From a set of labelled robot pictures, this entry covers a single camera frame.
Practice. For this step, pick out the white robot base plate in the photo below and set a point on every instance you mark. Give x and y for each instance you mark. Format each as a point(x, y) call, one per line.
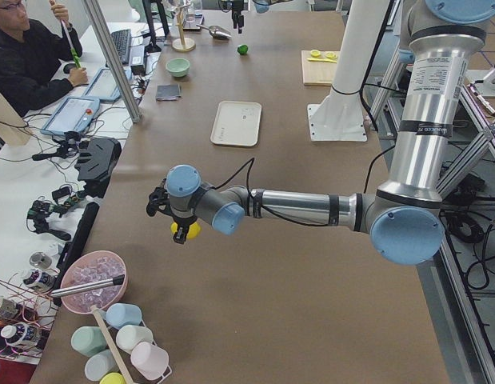
point(335, 123)

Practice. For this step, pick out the metal scoop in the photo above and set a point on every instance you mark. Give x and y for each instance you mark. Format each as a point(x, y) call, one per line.
point(216, 32)

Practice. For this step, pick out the wooden cutting board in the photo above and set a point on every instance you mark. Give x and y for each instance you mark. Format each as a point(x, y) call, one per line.
point(317, 73)

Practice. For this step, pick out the folded grey cloth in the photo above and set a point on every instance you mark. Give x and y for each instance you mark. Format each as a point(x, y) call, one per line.
point(169, 92)

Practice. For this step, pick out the green lime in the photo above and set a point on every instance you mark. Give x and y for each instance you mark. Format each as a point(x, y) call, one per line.
point(243, 49)

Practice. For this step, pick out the light blue cup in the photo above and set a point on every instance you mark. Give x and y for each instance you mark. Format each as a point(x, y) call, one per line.
point(123, 314)

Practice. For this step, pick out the yellow cup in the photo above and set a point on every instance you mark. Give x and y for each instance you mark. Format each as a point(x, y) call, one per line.
point(113, 378)

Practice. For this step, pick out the yellow lemon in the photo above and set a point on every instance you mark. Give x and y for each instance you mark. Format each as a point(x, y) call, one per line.
point(194, 230)

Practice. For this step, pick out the yellow plastic knife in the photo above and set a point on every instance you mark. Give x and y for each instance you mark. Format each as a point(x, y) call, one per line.
point(321, 60)

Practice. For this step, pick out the white cup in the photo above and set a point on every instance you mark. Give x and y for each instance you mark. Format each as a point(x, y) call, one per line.
point(130, 335)

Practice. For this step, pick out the wooden mug tree stand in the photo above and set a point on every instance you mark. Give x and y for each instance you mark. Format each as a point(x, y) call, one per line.
point(181, 43)

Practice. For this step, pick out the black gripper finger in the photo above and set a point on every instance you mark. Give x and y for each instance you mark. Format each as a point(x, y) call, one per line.
point(180, 233)

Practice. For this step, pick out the light green bowl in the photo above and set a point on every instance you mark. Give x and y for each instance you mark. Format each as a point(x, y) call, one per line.
point(178, 67)

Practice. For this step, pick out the wooden cup rack handle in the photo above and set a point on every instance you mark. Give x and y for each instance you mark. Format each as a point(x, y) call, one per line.
point(111, 344)

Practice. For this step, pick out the seated person in black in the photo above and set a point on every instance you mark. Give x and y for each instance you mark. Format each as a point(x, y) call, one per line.
point(30, 56)

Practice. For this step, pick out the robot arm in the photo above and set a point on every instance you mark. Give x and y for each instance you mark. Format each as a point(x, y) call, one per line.
point(236, 9)
point(401, 217)

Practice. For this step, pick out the white rabbit print tray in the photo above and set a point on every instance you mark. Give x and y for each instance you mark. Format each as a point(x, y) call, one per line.
point(236, 124)

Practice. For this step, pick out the metal ice tongs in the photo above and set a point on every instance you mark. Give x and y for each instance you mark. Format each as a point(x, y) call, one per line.
point(82, 288)

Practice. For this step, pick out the pale grey cup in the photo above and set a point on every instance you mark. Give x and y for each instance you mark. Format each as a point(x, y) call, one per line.
point(100, 365)

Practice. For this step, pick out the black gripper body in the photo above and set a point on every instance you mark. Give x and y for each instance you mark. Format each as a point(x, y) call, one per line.
point(183, 224)

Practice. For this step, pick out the black gripper stand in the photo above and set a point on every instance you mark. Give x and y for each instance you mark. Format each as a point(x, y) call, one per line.
point(97, 158)

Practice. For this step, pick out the mint green cup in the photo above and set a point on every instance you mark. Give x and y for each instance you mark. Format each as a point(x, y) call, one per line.
point(88, 340)

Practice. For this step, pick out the aluminium frame post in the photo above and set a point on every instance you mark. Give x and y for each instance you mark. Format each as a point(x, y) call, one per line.
point(99, 24)

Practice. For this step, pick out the pink cup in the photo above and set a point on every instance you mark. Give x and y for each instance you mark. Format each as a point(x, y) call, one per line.
point(150, 360)

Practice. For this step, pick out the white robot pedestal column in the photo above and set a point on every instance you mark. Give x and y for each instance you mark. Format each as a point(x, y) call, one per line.
point(365, 26)

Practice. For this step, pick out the blue teach pendant tablet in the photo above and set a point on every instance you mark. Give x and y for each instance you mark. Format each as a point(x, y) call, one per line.
point(74, 114)

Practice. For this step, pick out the black keyboard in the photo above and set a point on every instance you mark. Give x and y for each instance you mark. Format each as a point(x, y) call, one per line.
point(121, 40)

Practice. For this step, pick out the pink bowl with ice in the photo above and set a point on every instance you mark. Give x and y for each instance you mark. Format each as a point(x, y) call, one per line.
point(95, 266)

